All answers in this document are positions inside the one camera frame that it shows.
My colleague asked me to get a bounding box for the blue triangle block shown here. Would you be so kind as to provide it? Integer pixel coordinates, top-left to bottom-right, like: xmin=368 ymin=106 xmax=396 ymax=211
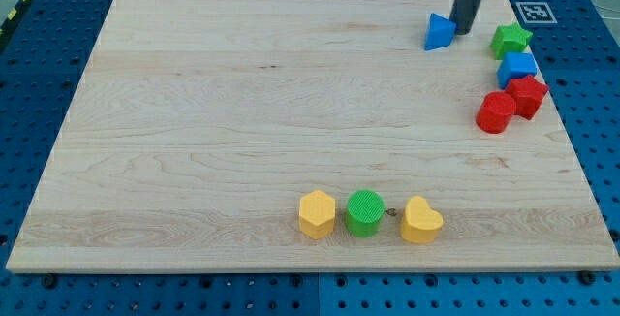
xmin=424 ymin=13 xmax=456 ymax=50

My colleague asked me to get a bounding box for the red cylinder block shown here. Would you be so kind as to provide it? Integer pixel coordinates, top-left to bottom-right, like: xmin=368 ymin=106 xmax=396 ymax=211
xmin=476 ymin=91 xmax=517 ymax=134

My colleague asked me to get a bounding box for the yellow heart block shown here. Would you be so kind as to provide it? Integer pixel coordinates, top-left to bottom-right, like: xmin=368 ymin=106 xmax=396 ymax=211
xmin=400 ymin=196 xmax=444 ymax=244

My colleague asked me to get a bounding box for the yellow hexagon block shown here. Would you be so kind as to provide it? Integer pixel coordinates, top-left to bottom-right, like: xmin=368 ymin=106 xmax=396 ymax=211
xmin=298 ymin=190 xmax=336 ymax=240

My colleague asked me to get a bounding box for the white fiducial marker tag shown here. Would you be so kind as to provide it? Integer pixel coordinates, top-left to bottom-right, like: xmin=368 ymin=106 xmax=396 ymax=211
xmin=516 ymin=1 xmax=557 ymax=24

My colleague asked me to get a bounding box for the green cylinder block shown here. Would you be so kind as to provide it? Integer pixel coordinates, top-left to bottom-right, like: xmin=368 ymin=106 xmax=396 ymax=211
xmin=346 ymin=190 xmax=386 ymax=237

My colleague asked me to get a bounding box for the wooden board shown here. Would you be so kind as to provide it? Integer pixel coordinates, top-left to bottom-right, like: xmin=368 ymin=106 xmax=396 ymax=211
xmin=7 ymin=0 xmax=619 ymax=274

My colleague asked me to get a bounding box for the green star block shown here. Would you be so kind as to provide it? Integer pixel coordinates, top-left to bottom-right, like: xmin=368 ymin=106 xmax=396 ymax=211
xmin=490 ymin=22 xmax=533 ymax=60

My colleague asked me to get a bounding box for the blue cube block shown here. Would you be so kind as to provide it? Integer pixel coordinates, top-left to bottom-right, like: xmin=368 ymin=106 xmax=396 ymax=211
xmin=497 ymin=52 xmax=538 ymax=89

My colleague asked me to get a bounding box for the red star block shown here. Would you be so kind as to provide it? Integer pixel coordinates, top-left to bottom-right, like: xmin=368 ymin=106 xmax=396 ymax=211
xmin=505 ymin=75 xmax=549 ymax=120

